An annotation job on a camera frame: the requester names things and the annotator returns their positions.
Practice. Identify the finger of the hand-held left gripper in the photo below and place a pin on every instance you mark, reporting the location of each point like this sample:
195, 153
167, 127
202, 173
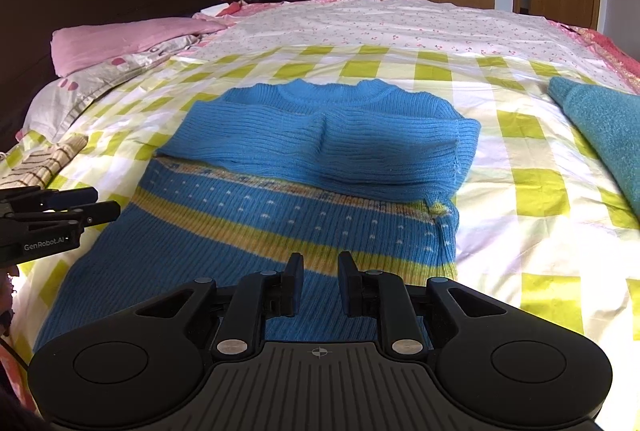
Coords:
75, 198
97, 213

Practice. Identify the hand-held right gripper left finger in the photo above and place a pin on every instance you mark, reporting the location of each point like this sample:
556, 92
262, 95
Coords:
296, 273

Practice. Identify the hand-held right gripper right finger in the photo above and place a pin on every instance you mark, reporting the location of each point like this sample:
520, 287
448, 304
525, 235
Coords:
346, 273

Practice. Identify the blue striped knit sweater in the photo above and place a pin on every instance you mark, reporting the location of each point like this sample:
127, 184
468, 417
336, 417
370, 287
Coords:
310, 146

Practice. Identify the grey patterned pillow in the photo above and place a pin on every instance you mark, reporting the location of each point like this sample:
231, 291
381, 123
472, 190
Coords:
100, 76

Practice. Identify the pink pillow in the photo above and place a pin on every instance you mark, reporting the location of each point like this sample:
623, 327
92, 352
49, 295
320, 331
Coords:
115, 41

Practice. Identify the green white checked bedsheet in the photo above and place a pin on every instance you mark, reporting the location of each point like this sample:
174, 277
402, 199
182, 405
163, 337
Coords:
525, 211

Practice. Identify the white floral bedsheet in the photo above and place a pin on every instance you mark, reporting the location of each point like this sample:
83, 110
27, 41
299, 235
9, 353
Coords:
380, 26

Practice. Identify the folded teal fuzzy sweater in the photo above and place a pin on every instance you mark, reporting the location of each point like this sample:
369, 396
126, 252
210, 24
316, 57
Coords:
605, 131

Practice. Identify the pink floral bedspread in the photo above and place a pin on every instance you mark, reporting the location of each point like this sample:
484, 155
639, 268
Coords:
610, 48

